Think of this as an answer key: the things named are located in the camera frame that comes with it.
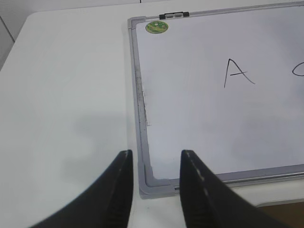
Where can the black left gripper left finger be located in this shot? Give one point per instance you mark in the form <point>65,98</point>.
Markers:
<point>106,203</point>

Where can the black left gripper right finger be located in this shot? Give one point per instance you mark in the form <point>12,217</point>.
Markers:
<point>209,203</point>

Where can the round green sticker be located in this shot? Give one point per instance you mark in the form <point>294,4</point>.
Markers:
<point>156,27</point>

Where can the white board with grey frame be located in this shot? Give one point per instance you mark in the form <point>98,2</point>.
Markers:
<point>227,84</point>

